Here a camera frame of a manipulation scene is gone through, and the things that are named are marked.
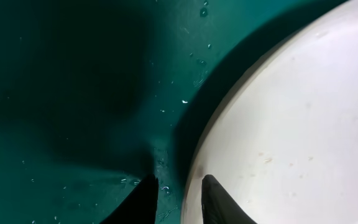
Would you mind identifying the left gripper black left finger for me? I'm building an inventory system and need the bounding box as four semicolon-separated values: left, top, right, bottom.
100;174;159;224

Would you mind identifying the teal plastic serving tray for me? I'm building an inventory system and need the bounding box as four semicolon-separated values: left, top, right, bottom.
0;0;338;223

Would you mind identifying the white plate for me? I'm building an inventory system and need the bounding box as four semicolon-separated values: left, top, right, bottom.
180;0;358;223

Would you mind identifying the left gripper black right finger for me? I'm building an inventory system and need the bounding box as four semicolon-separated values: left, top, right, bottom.
201;174;256;224

